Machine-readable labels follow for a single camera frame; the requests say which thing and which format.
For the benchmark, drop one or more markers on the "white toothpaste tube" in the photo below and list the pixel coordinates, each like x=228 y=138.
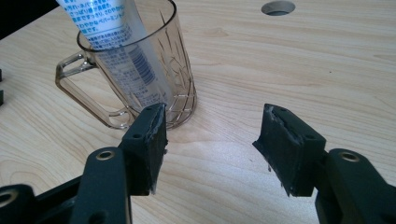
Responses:
x=124 y=46

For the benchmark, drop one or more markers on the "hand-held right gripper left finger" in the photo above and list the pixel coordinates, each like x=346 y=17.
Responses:
x=146 y=149

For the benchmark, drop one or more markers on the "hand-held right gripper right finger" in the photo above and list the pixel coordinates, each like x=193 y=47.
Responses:
x=286 y=155

